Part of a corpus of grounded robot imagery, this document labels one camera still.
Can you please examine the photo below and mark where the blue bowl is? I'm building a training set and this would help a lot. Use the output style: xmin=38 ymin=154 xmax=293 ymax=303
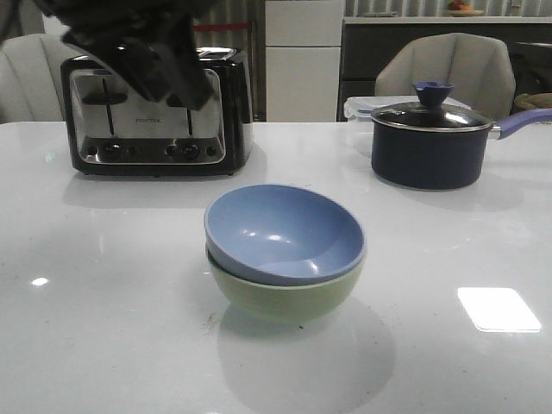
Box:
xmin=204 ymin=184 xmax=366 ymax=286

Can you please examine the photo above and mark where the grey armchair left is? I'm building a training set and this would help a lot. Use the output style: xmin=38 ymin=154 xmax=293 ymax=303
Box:
xmin=1 ymin=34 xmax=80 ymax=123

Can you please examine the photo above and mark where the white refrigerator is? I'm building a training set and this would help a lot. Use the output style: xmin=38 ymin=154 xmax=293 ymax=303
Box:
xmin=265 ymin=1 xmax=345 ymax=122

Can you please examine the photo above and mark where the red barrier tape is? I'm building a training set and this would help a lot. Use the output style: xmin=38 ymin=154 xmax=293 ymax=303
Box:
xmin=193 ymin=22 xmax=251 ymax=32

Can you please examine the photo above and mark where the fruit plate on counter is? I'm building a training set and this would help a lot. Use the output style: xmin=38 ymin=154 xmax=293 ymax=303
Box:
xmin=445 ymin=0 xmax=484 ymax=17

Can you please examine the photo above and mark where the dark kitchen counter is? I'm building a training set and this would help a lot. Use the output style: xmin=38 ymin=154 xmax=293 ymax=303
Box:
xmin=337 ymin=17 xmax=551 ymax=121

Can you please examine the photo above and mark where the grey armchair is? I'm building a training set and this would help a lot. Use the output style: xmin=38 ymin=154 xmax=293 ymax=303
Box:
xmin=1 ymin=34 xmax=80 ymax=123
xmin=374 ymin=33 xmax=516 ymax=120

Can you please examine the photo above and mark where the grey armchair right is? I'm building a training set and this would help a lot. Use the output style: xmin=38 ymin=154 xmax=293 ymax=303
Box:
xmin=374 ymin=33 xmax=516 ymax=120

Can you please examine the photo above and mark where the black and chrome toaster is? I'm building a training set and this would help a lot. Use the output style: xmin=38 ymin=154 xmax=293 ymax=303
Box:
xmin=61 ymin=47 xmax=254 ymax=176

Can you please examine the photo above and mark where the glass pot lid blue knob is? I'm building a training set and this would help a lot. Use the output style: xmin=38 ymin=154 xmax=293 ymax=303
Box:
xmin=371 ymin=80 xmax=492 ymax=132

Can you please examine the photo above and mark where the dark blue saucepan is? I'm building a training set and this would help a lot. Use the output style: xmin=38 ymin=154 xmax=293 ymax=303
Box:
xmin=372 ymin=109 xmax=551 ymax=190

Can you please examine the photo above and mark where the clear plastic food container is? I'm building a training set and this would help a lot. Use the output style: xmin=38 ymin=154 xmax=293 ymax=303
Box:
xmin=343 ymin=95 xmax=472 ymax=156

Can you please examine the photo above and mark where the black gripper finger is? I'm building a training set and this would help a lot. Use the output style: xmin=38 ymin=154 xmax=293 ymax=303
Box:
xmin=89 ymin=41 xmax=170 ymax=102
xmin=150 ymin=40 xmax=212 ymax=110

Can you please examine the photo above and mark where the green bowl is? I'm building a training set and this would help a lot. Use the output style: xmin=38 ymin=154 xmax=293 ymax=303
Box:
xmin=206 ymin=253 xmax=365 ymax=324

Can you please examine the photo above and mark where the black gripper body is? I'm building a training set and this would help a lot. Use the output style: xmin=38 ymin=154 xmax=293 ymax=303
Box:
xmin=36 ymin=1 xmax=215 ymax=62

